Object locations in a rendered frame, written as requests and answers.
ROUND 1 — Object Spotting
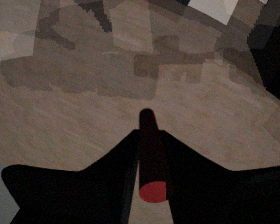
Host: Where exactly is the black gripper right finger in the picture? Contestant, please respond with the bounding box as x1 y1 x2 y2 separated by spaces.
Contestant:
159 131 280 224

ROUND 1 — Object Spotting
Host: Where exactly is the dark red peg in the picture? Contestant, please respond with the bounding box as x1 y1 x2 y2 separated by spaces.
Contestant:
139 108 175 204

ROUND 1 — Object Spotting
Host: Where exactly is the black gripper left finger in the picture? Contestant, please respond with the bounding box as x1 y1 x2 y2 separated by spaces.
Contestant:
0 129 139 224

